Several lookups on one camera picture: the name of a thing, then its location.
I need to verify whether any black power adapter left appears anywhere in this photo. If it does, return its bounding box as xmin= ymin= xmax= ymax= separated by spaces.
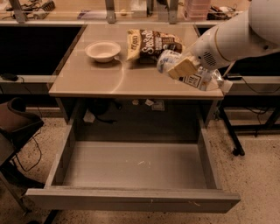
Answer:
xmin=0 ymin=73 xmax=18 ymax=81

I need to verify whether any grey cabinet counter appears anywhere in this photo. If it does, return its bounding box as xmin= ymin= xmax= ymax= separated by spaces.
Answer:
xmin=49 ymin=22 xmax=223 ymax=101

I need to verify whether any clear plastic water bottle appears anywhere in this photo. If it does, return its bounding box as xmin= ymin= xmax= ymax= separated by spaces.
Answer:
xmin=157 ymin=50 xmax=233 ymax=95

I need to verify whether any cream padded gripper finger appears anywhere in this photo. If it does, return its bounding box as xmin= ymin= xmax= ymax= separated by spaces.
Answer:
xmin=167 ymin=56 xmax=200 ymax=80

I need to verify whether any white ceramic bowl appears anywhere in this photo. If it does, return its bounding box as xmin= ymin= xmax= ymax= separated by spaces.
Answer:
xmin=85 ymin=41 xmax=121 ymax=63

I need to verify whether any open grey drawer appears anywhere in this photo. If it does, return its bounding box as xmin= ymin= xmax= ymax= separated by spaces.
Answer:
xmin=25 ymin=99 xmax=242 ymax=214

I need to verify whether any dark chair at left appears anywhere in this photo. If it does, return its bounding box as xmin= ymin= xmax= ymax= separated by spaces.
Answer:
xmin=0 ymin=97 xmax=45 ymax=214

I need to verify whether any white rod with black base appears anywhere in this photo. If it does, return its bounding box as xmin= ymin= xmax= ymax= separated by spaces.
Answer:
xmin=222 ymin=62 xmax=242 ymax=81

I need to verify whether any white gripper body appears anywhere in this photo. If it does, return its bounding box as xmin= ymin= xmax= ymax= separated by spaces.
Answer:
xmin=182 ymin=24 xmax=234 ymax=70

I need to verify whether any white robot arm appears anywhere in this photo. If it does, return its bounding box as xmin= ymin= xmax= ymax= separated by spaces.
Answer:
xmin=167 ymin=0 xmax=280 ymax=79

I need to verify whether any black table leg stand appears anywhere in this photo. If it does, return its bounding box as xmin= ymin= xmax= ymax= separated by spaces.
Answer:
xmin=219 ymin=106 xmax=245 ymax=156

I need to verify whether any pink plastic container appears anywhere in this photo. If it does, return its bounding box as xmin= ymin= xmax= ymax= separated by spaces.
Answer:
xmin=183 ymin=0 xmax=211 ymax=21

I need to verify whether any brown yellow chip bag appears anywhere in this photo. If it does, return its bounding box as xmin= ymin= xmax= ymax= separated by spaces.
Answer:
xmin=127 ymin=29 xmax=186 ymax=60

